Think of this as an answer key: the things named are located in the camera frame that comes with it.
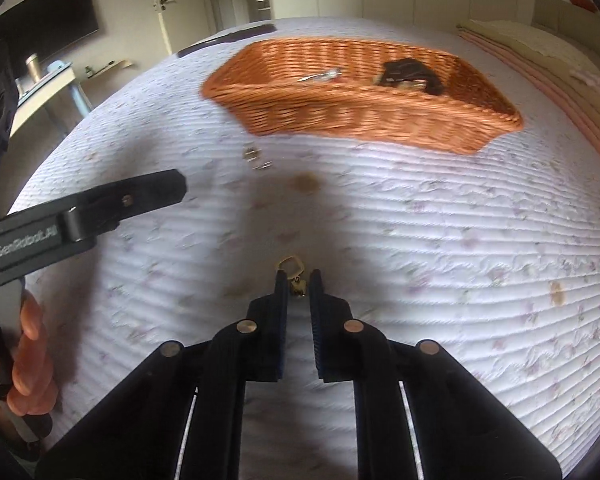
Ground pink patterned pillow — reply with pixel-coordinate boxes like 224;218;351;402
570;67;600;93

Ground metal hair clips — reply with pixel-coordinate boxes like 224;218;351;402
297;68;344;84

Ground small silver earrings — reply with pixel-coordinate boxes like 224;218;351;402
243;145;274;171

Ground black wrist watch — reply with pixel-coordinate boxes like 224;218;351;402
376;59;447;97

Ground black wall television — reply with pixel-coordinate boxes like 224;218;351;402
0;0;101;69

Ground white desk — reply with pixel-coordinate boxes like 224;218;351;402
9;59;94;139

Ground gold thermos bottle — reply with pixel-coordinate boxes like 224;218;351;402
25;53;44;84

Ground beige bed headboard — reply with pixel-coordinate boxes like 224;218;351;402
532;0;600;58

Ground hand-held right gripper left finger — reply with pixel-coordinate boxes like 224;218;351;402
35;270;289;480

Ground folded beige blanket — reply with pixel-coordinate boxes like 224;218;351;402
457;22;600;133

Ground cream pillow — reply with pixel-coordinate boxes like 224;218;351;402
466;19;597;77

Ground black comb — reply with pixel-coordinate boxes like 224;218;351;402
177;22;276;56

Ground orange wicker basket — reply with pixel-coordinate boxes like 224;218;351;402
202;37;524;156

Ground white door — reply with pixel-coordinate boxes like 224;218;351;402
146;0;219;57

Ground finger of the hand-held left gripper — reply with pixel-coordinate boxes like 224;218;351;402
62;170;189;242

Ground person's left hand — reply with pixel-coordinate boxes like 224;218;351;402
0;292;59;417

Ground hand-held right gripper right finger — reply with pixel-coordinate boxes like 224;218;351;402
310;269;564;480

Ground wooden wall shelf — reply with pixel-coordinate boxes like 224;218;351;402
84;58;134;79

